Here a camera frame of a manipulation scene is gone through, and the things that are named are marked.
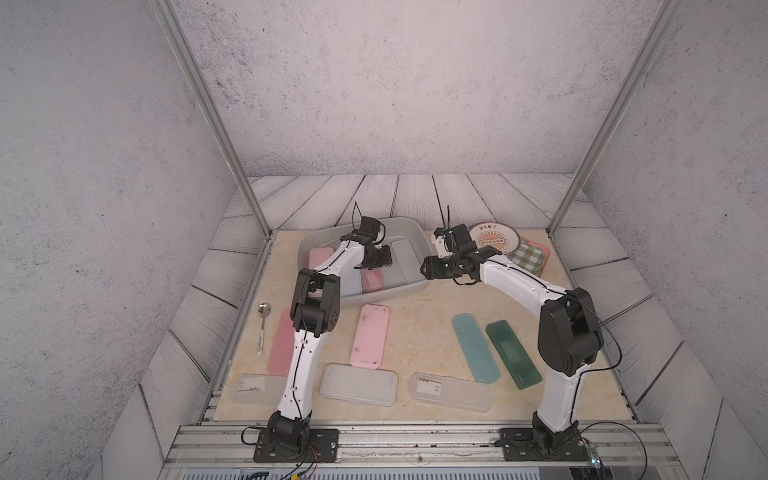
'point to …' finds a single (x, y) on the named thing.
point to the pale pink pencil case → (370, 339)
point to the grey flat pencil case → (359, 384)
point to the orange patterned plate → (499, 235)
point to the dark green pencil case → (521, 367)
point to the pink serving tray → (543, 247)
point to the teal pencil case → (476, 348)
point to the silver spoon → (264, 310)
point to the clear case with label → (452, 391)
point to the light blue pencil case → (352, 283)
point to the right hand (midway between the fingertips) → (428, 267)
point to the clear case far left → (257, 388)
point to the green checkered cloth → (529, 256)
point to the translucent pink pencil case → (373, 280)
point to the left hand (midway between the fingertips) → (393, 260)
